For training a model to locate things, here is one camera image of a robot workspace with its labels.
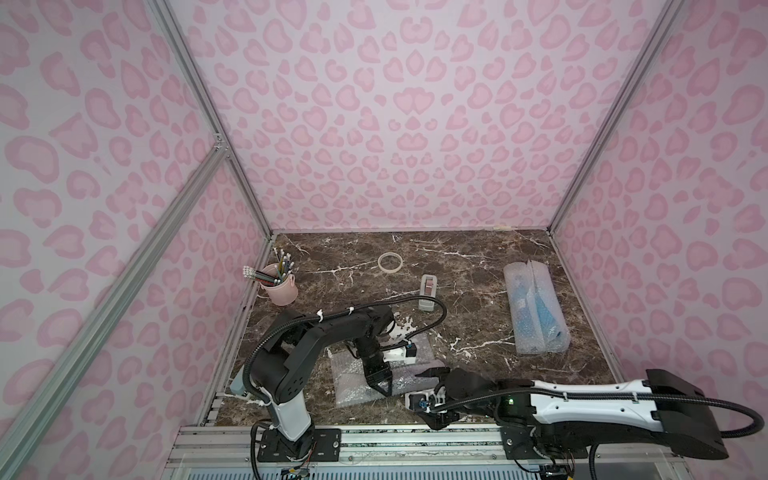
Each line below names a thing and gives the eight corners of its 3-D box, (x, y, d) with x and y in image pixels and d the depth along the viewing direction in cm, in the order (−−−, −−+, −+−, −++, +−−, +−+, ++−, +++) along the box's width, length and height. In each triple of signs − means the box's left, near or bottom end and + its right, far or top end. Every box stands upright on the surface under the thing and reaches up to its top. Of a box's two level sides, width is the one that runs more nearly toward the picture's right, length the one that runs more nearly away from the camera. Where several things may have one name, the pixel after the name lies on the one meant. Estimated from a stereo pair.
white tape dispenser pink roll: (417, 310, 100) (418, 302, 96) (419, 281, 107) (420, 273, 104) (434, 311, 99) (436, 304, 96) (435, 282, 107) (436, 274, 103)
